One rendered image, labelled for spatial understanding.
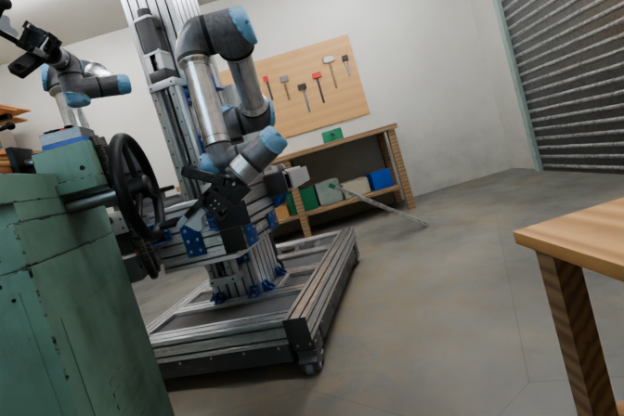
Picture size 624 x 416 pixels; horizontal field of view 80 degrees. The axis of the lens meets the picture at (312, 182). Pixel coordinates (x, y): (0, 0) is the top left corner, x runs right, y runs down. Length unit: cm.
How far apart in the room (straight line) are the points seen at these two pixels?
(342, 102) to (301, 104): 46
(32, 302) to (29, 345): 8
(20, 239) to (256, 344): 89
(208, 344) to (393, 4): 393
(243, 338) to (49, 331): 76
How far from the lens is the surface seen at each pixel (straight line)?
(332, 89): 425
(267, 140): 95
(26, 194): 98
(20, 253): 92
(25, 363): 97
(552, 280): 77
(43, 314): 93
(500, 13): 426
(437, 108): 447
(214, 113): 110
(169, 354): 171
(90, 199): 107
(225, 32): 119
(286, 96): 424
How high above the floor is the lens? 76
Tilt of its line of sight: 4 degrees down
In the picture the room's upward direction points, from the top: 16 degrees counter-clockwise
